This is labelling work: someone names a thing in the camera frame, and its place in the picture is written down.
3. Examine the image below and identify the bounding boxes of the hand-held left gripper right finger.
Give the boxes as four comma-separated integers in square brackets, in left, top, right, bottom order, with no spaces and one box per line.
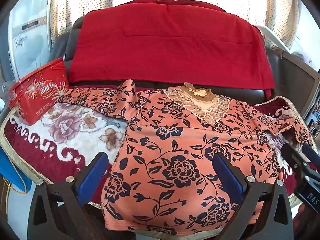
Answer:
[212,152,293,240]

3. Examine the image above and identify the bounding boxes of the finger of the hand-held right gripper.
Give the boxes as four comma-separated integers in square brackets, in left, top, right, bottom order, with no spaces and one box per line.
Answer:
[280,143,312,182]
[301,144,320,174]

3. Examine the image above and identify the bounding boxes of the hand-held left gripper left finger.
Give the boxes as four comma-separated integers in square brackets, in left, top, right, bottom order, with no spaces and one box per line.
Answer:
[28,152,109,240]

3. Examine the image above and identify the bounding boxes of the orange floral shirt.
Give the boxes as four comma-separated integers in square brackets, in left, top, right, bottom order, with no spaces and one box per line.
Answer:
[58,79,313,239]

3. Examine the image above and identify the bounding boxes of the floral plush blanket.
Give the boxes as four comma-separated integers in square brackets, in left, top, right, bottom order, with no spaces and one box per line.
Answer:
[0,86,318,240]

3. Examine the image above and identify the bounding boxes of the blue bag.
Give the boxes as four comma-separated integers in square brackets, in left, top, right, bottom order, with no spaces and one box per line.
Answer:
[0,150,32,194]

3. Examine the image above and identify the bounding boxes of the black leather sofa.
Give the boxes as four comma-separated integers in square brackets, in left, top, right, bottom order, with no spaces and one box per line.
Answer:
[51,16,320,130]

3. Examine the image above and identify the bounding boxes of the red printed box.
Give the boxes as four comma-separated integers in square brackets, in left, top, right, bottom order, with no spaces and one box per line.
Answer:
[7,57,70,126]

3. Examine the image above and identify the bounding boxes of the red quilt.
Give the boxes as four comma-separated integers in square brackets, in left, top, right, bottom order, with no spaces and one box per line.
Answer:
[68,0,275,99]

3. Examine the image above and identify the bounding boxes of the white standing air conditioner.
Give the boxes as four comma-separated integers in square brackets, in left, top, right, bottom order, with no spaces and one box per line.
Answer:
[7,0,56,82]

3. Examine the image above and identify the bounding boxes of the dotted cream curtain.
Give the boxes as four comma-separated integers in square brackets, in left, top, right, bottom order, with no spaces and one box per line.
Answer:
[50,0,303,52]

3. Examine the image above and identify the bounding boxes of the white furniture frame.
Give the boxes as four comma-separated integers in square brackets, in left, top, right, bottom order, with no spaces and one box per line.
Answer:
[255,24,310,55]

